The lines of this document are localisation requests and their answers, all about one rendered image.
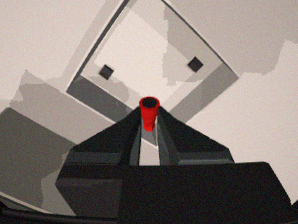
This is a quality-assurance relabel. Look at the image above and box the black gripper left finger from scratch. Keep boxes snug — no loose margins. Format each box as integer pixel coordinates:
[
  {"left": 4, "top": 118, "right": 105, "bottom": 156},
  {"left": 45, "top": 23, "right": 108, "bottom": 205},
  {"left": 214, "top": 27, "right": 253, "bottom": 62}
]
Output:
[{"left": 63, "top": 106, "right": 142, "bottom": 165}]

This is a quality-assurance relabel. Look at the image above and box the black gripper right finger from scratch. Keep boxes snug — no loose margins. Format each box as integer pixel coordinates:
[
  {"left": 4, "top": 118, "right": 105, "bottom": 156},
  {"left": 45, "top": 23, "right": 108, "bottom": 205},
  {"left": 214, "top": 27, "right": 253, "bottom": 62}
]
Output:
[{"left": 157, "top": 106, "right": 235, "bottom": 165}]

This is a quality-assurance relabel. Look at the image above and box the grey open square box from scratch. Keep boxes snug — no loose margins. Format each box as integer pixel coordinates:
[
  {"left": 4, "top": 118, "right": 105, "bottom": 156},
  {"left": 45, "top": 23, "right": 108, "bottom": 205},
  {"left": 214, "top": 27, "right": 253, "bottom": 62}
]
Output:
[{"left": 63, "top": 0, "right": 242, "bottom": 124}]

